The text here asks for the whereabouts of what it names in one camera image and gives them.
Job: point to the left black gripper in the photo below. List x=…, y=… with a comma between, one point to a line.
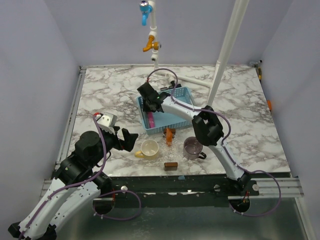
x=129, y=139

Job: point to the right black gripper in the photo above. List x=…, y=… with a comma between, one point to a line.
x=146, y=109

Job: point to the yellow ceramic mug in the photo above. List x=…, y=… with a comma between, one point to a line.
x=149, y=150

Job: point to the light blue plastic basket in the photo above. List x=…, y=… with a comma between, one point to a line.
x=164, y=120

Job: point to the orange toothpaste tube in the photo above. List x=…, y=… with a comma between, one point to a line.
x=168, y=136

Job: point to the clear tray with brown ends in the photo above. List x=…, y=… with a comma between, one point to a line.
x=170, y=163

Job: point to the purple plastic cup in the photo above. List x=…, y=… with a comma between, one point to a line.
x=193, y=149

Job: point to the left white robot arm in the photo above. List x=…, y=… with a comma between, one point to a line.
x=43, y=222

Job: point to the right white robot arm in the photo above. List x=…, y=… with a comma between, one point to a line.
x=207, y=128

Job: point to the pink toothbrush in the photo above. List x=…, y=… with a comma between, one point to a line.
x=151, y=120

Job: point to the black tee valve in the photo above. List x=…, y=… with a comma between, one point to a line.
x=166, y=88

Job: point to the white horizontal pipe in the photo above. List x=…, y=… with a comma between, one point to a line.
x=171, y=77

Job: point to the orange brass tap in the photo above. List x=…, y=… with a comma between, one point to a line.
x=152, y=44

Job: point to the white vertical pipe with fittings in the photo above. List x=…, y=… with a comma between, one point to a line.
x=154, y=32

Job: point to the white diagonal pole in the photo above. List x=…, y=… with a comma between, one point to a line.
x=236, y=19

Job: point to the blue tap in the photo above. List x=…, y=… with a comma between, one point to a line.
x=145, y=8

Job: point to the yellow tool in corner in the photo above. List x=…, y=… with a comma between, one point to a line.
x=257, y=66

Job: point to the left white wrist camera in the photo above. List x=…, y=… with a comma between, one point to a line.
x=107, y=121

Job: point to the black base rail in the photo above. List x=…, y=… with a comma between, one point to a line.
x=157, y=192

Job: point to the orange clip on wall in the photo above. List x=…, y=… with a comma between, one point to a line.
x=269, y=105

